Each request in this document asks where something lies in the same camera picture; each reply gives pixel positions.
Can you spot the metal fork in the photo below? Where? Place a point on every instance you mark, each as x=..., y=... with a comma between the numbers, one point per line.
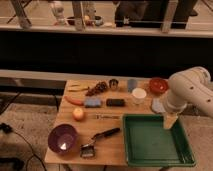
x=104, y=117

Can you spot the small metal cup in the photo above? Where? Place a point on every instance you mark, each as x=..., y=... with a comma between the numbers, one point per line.
x=113, y=84

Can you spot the black-handled metal brush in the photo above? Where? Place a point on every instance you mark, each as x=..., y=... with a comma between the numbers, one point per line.
x=88, y=150

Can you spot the yellow apple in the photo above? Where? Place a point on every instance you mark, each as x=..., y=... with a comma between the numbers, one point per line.
x=78, y=114

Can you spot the green plastic tray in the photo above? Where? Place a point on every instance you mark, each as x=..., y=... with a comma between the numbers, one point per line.
x=148, y=144

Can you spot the bunch of dark grapes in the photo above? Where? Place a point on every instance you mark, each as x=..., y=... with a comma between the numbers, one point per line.
x=97, y=89

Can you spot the black eraser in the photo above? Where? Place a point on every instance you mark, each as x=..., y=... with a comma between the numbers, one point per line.
x=115, y=102

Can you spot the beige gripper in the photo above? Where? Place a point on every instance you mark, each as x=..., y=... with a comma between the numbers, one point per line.
x=169, y=120

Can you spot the blue sponge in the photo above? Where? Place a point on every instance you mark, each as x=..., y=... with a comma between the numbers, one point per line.
x=92, y=102

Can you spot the purple bowl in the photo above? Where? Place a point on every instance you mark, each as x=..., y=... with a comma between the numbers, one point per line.
x=62, y=138

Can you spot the red bowl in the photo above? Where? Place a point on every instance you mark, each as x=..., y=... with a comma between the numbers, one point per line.
x=158, y=85

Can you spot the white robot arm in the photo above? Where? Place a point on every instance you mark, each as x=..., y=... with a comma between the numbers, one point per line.
x=188, y=86

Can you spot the white cup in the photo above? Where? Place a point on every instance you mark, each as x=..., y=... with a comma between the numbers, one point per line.
x=138, y=95

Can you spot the light blue plate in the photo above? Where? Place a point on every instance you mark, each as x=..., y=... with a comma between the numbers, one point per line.
x=157, y=106

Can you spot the blue cup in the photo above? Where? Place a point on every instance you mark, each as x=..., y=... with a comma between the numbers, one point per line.
x=131, y=85

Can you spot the orange carrot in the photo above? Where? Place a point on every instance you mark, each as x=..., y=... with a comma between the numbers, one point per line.
x=74, y=101

